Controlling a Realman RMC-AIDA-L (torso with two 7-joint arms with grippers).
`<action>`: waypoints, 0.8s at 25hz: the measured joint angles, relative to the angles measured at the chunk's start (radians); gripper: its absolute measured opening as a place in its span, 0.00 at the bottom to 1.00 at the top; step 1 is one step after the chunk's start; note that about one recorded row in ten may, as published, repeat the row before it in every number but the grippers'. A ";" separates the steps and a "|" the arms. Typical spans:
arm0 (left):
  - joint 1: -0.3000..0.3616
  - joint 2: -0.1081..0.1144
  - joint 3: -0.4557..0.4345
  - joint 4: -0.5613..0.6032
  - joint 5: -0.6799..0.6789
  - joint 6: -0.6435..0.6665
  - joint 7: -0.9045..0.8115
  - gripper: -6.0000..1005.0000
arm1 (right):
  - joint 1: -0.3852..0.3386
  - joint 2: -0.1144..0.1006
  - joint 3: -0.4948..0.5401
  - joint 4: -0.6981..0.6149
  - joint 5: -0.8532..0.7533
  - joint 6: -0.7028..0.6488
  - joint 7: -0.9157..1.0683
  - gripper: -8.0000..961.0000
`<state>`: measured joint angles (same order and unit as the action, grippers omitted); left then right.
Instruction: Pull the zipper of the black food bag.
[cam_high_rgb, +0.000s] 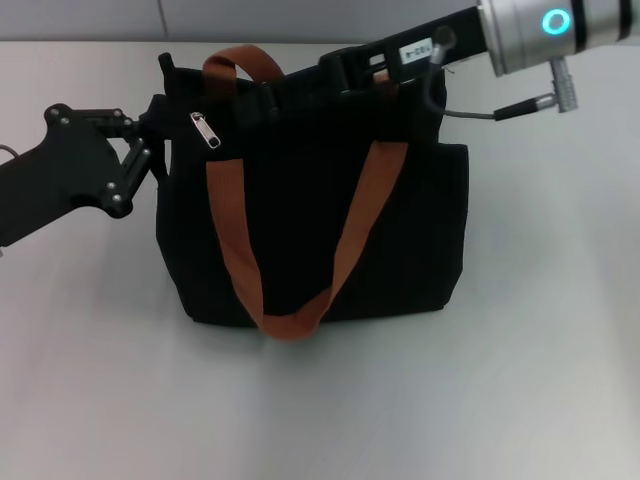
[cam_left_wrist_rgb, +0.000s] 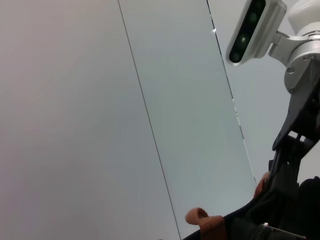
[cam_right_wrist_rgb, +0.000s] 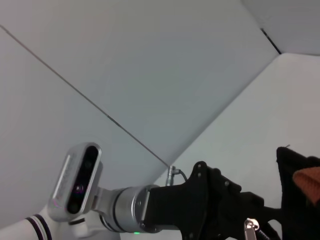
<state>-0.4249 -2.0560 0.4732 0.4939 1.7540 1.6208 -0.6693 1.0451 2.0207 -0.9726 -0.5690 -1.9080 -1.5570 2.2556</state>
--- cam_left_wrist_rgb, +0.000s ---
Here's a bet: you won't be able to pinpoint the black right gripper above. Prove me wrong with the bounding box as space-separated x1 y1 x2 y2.
268 53 320 193

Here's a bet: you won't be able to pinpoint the black food bag brown handles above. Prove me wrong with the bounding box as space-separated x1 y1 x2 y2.
179 172 320 240

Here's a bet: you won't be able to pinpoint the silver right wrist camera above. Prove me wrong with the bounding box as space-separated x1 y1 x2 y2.
225 0 288 67

